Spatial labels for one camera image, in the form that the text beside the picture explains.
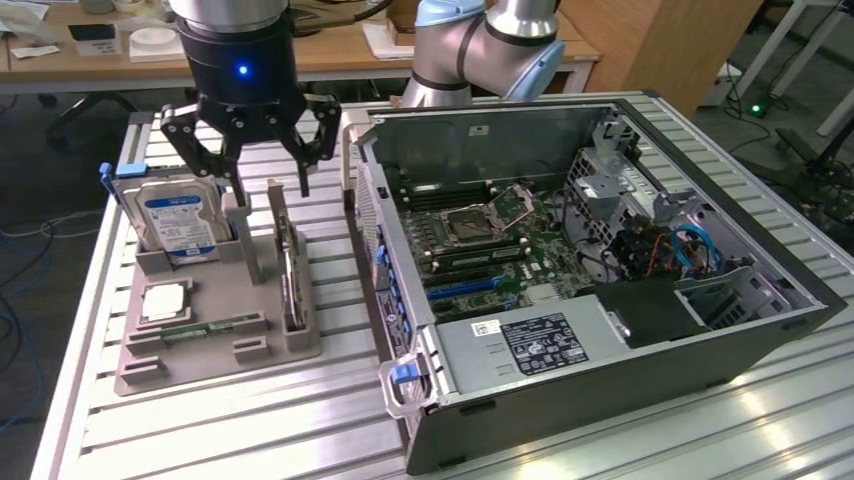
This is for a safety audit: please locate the black office chair base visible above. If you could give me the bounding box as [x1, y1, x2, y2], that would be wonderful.
[36, 87, 202, 149]

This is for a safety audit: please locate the blue expansion slot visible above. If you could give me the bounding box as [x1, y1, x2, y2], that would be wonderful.
[425, 278, 499, 301]

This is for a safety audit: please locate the white box with black top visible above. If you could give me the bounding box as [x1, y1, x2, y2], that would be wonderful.
[66, 22, 126, 57]

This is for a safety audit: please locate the white box with round dish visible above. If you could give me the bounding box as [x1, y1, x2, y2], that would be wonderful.
[127, 27, 187, 64]

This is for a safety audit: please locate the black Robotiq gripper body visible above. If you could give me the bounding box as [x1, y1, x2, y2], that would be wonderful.
[176, 14, 308, 145]

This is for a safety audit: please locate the black plastic shroud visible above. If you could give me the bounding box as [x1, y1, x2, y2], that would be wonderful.
[593, 277, 713, 349]

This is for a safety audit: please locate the wooden desk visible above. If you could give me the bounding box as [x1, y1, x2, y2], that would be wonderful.
[0, 0, 602, 109]

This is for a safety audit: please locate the grey printed parts rack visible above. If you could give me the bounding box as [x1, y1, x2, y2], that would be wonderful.
[114, 189, 323, 399]

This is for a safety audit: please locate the grey metal drive cage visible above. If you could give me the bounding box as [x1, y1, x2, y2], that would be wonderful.
[673, 264, 813, 331]

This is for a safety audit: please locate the green graphics card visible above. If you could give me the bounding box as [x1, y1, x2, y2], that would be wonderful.
[264, 178, 316, 334]

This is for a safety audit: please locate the open black PC case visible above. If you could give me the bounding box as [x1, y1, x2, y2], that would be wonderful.
[338, 97, 850, 476]

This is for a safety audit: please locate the blue floor cable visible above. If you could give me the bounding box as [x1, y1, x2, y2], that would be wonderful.
[0, 234, 55, 431]

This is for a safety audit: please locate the wooden cabinet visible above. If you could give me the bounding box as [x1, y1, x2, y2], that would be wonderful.
[586, 0, 766, 116]

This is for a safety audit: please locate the white paper note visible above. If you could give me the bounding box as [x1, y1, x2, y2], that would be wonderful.
[10, 44, 62, 60]

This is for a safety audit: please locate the hard disk with blue caddy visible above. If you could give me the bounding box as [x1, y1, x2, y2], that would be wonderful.
[96, 157, 232, 266]

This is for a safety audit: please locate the green RAM stick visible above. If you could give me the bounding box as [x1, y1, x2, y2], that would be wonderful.
[159, 313, 260, 341]

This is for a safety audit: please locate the brown cardboard box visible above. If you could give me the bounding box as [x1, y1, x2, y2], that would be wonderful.
[386, 0, 422, 49]

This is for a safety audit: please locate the black expansion slot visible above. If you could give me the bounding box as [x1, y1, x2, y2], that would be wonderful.
[423, 267, 493, 289]

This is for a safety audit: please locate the white paper stack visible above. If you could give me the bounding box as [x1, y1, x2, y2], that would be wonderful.
[362, 22, 419, 61]

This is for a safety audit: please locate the CPU socket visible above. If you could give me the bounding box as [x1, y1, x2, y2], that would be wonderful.
[445, 204, 499, 241]

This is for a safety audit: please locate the green motherboard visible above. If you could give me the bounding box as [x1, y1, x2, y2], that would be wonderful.
[397, 169, 602, 324]

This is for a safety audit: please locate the black-labelled RAM stick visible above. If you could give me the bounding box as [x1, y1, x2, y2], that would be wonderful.
[433, 243, 529, 269]

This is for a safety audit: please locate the perforated metal disk bay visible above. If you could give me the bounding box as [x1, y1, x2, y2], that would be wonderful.
[563, 147, 669, 246]

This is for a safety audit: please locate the blue wire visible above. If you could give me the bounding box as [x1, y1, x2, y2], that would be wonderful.
[670, 224, 726, 274]

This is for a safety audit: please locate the silver CPU chip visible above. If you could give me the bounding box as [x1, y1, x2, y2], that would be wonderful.
[140, 284, 194, 324]

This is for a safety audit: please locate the grey power supply unit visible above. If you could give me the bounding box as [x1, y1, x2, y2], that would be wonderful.
[433, 294, 633, 394]

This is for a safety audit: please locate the white table frame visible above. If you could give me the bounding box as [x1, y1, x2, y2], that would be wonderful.
[730, 0, 854, 136]

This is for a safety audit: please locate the metal socket cover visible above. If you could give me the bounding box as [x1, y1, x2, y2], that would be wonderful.
[490, 183, 535, 221]

